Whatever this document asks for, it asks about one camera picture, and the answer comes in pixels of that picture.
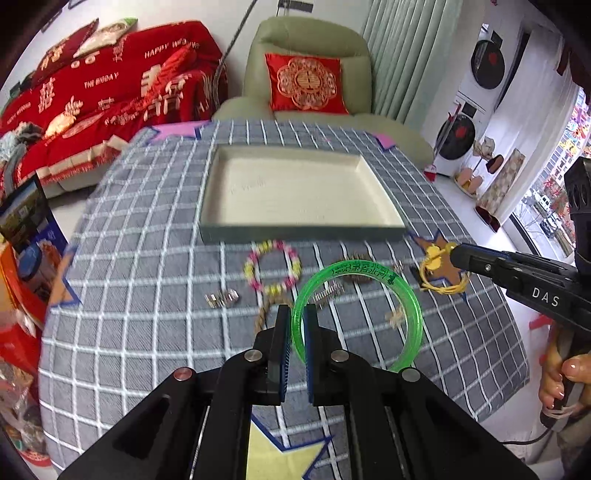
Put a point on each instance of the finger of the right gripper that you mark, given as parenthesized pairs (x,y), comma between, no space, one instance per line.
(480,262)

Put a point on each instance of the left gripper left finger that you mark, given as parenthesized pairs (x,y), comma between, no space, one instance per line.
(278,356)

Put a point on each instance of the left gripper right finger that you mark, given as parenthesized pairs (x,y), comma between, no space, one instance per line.
(319,343)

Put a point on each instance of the green plastic bangle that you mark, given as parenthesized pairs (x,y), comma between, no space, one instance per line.
(358,315)

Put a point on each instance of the black hair clip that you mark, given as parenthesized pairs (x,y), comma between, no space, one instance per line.
(417,276)

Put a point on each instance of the cream jewelry tray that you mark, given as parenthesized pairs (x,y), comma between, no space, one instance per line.
(256,193)

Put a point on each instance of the right hand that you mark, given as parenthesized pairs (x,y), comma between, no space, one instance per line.
(556,370)

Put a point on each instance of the silver hair clip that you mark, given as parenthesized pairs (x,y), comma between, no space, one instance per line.
(326,295)

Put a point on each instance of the orange star sticker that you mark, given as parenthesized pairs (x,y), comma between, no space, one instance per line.
(62,293)
(437,270)

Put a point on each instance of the beige star hair clip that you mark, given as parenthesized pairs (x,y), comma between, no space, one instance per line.
(396,318)

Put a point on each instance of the silver watch band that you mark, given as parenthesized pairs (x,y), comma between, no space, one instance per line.
(222,298)

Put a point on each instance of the yellow star sticker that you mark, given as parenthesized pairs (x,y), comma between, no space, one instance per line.
(267,458)

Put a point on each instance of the lower washing machine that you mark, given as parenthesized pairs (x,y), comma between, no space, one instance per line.
(464,123)

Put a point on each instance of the washing machine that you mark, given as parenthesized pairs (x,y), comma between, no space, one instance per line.
(492,69)
(464,123)

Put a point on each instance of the grey checked tablecloth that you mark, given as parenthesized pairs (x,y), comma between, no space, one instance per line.
(141,273)

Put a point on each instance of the right pink star sticker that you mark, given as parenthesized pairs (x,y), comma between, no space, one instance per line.
(385,141)

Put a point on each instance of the pink star sticker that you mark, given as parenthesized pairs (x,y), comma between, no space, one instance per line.
(385,141)
(190,130)

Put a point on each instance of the upper washing machine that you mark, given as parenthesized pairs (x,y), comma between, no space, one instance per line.
(492,69)

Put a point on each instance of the left orange star sticker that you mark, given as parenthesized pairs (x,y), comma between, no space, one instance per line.
(62,293)

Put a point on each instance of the green curtain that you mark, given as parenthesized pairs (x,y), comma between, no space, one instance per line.
(410,43)

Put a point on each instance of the left pink star sticker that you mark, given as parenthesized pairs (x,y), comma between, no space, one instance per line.
(190,130)

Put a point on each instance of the red embroidered cushion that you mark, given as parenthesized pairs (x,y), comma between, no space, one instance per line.
(305,84)

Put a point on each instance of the blue photo box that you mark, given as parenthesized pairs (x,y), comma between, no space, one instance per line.
(29,226)

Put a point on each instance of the green armchair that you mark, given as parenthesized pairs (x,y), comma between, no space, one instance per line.
(312,37)

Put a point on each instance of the red covered sofa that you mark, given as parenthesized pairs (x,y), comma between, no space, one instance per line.
(83,105)

